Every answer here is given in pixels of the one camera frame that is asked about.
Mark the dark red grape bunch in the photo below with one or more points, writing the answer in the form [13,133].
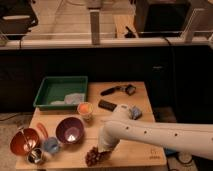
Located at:
[93,156]

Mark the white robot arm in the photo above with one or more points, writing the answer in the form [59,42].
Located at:
[195,139]

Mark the green plastic tray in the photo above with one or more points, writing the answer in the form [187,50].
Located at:
[53,88]

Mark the wooden table board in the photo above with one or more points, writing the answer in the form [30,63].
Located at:
[128,154]

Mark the cup with orange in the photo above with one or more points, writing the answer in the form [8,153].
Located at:
[85,110]

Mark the clear plastic bag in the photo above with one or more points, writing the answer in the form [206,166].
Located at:
[70,99]

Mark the blue sponge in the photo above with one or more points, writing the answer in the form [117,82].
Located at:
[136,113]

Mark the purple bowl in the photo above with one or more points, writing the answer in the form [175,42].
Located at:
[70,130]

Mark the blue cup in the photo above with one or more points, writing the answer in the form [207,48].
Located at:
[51,145]

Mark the black monitor box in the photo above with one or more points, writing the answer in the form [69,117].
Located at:
[160,16]

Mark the blue object on floor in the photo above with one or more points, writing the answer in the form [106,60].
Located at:
[169,152]

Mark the small steel cup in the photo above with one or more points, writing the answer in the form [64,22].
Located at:
[36,156]

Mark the red-brown bowl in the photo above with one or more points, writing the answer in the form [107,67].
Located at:
[23,141]

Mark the black chair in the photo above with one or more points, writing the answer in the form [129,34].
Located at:
[17,16]

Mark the black handled brush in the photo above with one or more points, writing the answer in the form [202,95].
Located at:
[128,89]

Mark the metal frame post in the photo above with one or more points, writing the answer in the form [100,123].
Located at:
[95,27]

